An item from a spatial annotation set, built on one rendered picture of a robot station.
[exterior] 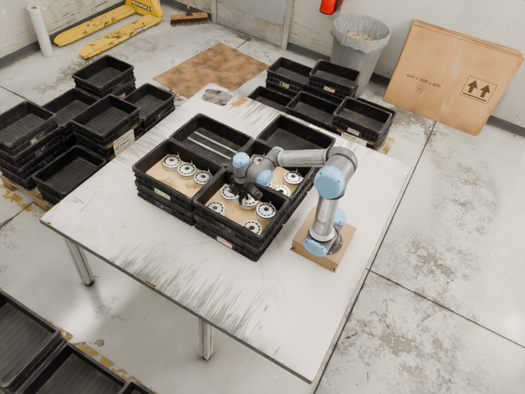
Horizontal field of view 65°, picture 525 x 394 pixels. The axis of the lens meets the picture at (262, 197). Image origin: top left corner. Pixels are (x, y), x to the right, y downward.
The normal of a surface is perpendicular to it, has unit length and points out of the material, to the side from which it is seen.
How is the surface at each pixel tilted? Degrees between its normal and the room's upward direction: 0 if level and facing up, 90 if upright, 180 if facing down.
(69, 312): 0
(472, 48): 83
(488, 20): 90
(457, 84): 77
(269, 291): 0
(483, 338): 0
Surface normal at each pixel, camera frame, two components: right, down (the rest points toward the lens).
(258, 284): 0.10, -0.66
